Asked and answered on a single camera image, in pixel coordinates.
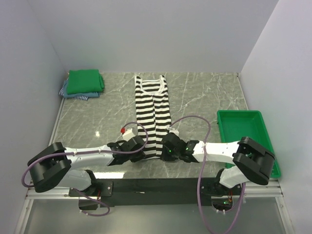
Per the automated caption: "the black white striped tank top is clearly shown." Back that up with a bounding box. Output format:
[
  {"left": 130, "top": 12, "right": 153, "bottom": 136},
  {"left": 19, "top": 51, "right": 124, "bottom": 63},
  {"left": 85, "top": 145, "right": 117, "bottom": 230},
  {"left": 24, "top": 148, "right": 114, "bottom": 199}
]
[{"left": 135, "top": 75, "right": 172, "bottom": 159}]

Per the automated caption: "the green tank top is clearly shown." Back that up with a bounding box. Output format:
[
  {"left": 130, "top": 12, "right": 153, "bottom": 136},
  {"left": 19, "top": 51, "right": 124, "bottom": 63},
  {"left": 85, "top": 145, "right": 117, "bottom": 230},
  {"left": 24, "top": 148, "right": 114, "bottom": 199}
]
[{"left": 66, "top": 69, "right": 105, "bottom": 95}]

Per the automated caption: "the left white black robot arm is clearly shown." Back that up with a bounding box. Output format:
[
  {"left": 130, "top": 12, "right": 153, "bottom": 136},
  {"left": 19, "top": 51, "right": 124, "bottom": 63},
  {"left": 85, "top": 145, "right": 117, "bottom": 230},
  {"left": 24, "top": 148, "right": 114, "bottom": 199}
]
[{"left": 27, "top": 136, "right": 147, "bottom": 196}]

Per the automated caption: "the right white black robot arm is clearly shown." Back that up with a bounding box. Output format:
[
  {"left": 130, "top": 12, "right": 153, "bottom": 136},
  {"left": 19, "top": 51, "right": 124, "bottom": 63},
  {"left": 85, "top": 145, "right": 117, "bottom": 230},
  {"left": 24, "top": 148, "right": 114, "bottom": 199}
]
[{"left": 161, "top": 133, "right": 275, "bottom": 196}]

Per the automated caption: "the folded blue tank top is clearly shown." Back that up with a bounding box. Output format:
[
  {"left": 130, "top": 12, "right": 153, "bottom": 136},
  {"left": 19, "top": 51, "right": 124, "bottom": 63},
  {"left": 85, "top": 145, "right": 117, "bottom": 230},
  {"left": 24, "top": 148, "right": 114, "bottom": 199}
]
[{"left": 59, "top": 80, "right": 100, "bottom": 101}]

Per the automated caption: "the blue white striped tank top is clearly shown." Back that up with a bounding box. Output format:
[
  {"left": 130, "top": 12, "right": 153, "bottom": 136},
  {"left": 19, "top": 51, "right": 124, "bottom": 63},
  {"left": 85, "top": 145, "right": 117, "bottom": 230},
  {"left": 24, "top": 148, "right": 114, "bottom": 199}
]
[{"left": 58, "top": 89, "right": 89, "bottom": 101}]

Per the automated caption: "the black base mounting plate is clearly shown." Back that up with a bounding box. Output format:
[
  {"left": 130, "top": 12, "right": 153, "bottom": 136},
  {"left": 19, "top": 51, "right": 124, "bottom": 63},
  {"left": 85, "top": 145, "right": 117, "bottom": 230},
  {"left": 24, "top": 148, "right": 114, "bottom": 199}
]
[{"left": 82, "top": 177, "right": 242, "bottom": 207}]

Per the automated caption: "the green plastic tray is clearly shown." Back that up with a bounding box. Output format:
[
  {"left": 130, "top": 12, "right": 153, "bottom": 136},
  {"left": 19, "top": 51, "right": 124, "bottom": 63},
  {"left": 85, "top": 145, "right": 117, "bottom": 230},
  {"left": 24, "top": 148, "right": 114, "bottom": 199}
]
[{"left": 217, "top": 110, "right": 280, "bottom": 185}]

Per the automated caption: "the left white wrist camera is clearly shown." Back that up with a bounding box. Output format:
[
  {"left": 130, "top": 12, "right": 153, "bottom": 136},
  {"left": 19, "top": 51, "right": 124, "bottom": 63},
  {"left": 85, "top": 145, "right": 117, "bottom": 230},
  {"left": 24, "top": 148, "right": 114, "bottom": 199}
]
[{"left": 120, "top": 128, "right": 136, "bottom": 141}]

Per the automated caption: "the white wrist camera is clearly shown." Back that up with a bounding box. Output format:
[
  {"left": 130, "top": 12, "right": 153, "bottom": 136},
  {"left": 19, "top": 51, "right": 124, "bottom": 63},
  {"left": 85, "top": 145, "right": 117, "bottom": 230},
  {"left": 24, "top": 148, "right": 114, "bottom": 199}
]
[
  {"left": 120, "top": 128, "right": 136, "bottom": 141},
  {"left": 167, "top": 126, "right": 179, "bottom": 136}
]

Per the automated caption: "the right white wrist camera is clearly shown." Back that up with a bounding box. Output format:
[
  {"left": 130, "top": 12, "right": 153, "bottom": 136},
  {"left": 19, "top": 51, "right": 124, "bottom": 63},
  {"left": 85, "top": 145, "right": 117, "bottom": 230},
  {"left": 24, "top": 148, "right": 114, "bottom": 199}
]
[{"left": 167, "top": 126, "right": 179, "bottom": 136}]

